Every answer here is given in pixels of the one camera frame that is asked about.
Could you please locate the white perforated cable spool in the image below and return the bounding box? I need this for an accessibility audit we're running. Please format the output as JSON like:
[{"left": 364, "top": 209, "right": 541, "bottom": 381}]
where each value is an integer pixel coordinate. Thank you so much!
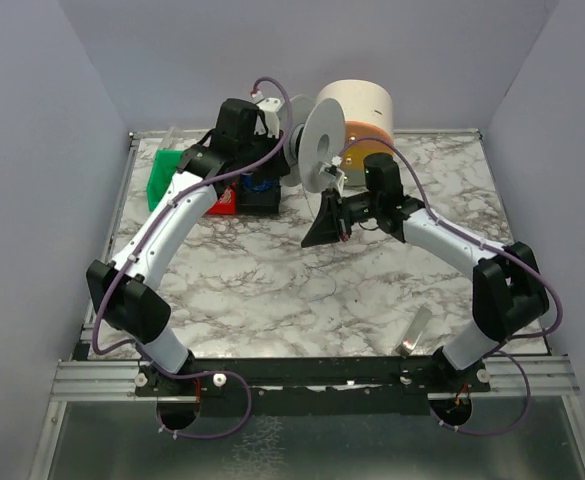
[{"left": 279, "top": 95, "right": 346, "bottom": 193}]

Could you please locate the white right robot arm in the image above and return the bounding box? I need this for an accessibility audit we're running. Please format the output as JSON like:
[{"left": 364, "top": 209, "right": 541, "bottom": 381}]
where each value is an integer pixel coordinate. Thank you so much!
[{"left": 299, "top": 153, "right": 549, "bottom": 373}]

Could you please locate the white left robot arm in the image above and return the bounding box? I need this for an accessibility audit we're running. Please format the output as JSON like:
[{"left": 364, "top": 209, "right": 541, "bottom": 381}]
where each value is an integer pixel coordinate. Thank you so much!
[{"left": 86, "top": 93, "right": 292, "bottom": 375}]

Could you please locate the black plastic bin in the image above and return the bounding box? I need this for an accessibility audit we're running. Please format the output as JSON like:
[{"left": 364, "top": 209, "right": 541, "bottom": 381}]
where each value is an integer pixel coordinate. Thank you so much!
[{"left": 235, "top": 175, "right": 281, "bottom": 216}]

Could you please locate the red plastic bin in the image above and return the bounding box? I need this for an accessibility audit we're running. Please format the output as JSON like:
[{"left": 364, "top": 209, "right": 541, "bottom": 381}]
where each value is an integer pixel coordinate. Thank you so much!
[{"left": 206, "top": 185, "right": 237, "bottom": 216}]

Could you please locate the green plastic bin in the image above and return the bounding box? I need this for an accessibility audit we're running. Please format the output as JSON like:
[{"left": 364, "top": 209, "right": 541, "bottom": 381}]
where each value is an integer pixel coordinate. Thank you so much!
[{"left": 146, "top": 150, "right": 183, "bottom": 212}]

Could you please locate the round three-drawer cabinet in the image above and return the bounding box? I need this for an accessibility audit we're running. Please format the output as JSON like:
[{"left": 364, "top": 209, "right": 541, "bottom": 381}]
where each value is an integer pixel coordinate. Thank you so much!
[{"left": 317, "top": 79, "right": 394, "bottom": 187}]

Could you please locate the grey tool with red label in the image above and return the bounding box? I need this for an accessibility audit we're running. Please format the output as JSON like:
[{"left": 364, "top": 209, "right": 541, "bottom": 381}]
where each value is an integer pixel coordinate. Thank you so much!
[{"left": 393, "top": 305, "right": 432, "bottom": 358}]

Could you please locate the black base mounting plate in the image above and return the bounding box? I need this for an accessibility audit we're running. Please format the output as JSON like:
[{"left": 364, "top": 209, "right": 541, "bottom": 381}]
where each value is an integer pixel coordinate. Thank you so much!
[{"left": 135, "top": 356, "right": 490, "bottom": 417}]

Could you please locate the blue wire coil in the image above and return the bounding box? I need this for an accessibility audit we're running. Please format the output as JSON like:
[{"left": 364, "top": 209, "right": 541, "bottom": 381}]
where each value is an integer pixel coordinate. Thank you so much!
[{"left": 241, "top": 172, "right": 276, "bottom": 194}]

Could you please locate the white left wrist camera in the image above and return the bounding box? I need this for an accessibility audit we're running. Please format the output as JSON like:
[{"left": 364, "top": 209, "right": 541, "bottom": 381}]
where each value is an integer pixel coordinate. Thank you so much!
[{"left": 250, "top": 90, "right": 284, "bottom": 139}]

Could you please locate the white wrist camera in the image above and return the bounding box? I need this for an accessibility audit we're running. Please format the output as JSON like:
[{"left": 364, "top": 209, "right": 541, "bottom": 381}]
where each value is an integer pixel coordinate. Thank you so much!
[
  {"left": 250, "top": 90, "right": 284, "bottom": 139},
  {"left": 321, "top": 156, "right": 346, "bottom": 195}
]

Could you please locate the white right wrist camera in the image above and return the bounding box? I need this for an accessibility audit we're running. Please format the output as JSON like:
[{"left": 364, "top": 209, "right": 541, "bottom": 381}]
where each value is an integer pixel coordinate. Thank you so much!
[{"left": 321, "top": 156, "right": 346, "bottom": 195}]

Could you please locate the aluminium frame rail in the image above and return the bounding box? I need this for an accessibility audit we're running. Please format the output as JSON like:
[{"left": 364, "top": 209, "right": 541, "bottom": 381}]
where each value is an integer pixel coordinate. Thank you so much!
[{"left": 50, "top": 132, "right": 140, "bottom": 402}]

